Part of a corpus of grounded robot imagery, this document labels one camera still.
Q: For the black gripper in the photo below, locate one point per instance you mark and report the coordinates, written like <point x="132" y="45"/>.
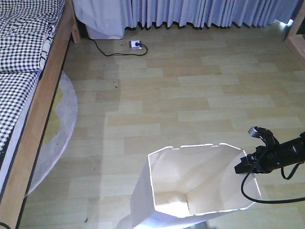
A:
<point x="265" y="159"/>

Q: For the white paper trash bin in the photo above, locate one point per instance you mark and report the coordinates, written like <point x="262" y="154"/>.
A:
<point x="180" y="187"/>

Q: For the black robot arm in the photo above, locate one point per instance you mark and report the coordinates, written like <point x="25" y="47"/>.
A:
<point x="293" y="151"/>

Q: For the white pleated curtain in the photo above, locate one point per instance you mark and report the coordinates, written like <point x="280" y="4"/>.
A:
<point x="200" y="13"/>

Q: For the white power strip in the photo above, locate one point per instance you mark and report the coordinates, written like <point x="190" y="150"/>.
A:
<point x="135" y="44"/>

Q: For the grey round rug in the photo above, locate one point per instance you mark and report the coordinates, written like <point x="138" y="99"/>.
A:
<point x="58" y="132"/>

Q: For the white draped cloth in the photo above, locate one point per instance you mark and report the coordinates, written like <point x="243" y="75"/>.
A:
<point x="104" y="19"/>

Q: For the checkered bed sheet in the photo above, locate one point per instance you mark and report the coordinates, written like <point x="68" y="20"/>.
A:
<point x="27" y="29"/>

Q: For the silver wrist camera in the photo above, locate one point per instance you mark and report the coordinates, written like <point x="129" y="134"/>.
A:
<point x="253" y="132"/>

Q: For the wooden furniture frame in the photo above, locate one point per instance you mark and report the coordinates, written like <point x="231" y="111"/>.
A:
<point x="296" y="42"/>

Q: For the wooden bed frame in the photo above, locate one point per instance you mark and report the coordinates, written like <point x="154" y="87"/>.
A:
<point x="19" y="179"/>

